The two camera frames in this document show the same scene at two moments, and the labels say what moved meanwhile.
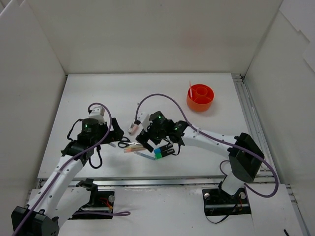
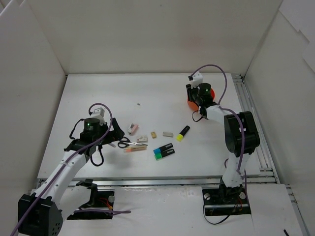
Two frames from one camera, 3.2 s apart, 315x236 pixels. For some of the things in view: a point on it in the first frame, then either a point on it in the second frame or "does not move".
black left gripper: x=114 y=130 does not move
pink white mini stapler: x=133 y=130 does not move
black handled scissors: x=125 y=142 does not move
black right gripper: x=149 y=137 -> x=189 y=92
